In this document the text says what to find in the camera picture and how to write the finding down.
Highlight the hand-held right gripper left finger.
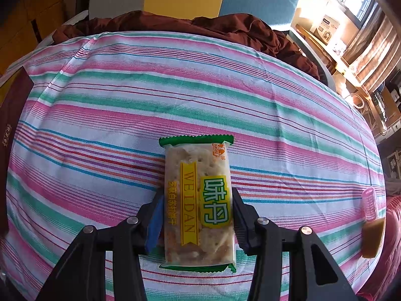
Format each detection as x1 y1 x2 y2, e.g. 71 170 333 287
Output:
35 194 165 301

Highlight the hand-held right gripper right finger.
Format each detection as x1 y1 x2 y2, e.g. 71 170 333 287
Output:
232 188 360 301

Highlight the green-edged cracker packet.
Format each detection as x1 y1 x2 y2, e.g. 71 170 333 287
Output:
158 134 237 273

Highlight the maroon tin box gold inside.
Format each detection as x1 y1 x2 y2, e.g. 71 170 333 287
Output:
0 66 35 236

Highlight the pink hair roller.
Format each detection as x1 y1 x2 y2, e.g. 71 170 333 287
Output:
362 186 379 220

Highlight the tan block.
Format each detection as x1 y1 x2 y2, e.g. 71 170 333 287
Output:
361 217 386 259

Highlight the pink blanket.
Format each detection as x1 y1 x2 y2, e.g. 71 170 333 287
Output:
357 194 401 301

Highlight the wooden desk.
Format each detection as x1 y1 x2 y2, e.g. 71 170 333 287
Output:
296 22 401 145

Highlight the maroon cloth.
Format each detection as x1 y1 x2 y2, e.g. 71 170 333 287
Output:
53 11 321 80

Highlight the white printed carton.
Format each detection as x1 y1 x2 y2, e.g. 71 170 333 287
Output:
310 14 340 43

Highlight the striped brown curtain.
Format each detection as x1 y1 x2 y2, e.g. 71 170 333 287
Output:
341 9 398 91

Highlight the wooden wardrobe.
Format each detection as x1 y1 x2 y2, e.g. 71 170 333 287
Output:
0 0 91 76

